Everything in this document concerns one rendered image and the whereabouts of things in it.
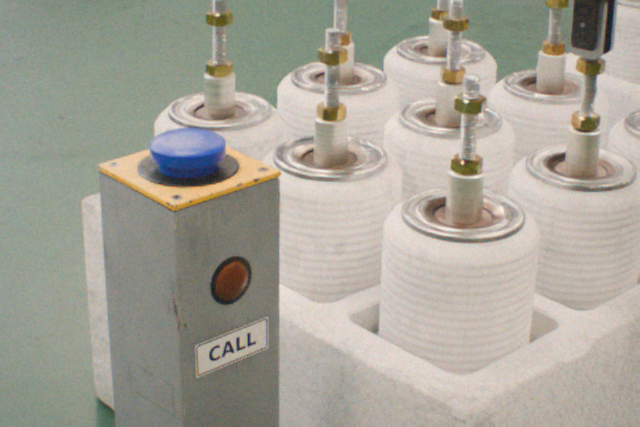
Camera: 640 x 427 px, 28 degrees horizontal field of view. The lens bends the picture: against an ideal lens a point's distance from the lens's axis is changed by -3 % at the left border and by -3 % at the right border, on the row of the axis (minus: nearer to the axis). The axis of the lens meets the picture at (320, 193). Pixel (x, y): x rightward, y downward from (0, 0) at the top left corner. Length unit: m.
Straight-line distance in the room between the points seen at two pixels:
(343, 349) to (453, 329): 0.07
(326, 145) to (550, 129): 0.21
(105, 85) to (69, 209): 0.42
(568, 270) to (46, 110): 1.00
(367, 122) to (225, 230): 0.34
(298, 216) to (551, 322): 0.18
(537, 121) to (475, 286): 0.26
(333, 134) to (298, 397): 0.17
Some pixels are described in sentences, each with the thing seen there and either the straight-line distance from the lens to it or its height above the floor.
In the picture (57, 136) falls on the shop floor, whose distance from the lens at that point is 1.62.
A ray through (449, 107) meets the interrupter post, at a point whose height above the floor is 0.26.
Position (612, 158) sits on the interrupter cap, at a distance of 0.88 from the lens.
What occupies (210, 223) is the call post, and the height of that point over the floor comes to 0.30.
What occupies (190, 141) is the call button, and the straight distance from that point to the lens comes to 0.67.
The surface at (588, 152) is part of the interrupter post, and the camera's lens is 0.85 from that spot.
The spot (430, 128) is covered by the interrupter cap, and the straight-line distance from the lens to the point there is 0.91.
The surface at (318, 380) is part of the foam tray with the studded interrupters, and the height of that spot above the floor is 0.15.
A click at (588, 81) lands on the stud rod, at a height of 0.31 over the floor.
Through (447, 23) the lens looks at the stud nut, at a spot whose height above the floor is 0.33.
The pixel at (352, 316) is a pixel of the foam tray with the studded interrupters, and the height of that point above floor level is 0.18.
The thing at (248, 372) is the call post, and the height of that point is 0.20.
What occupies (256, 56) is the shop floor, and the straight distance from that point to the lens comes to 1.91.
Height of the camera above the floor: 0.57
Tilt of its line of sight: 23 degrees down
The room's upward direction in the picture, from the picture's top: 1 degrees clockwise
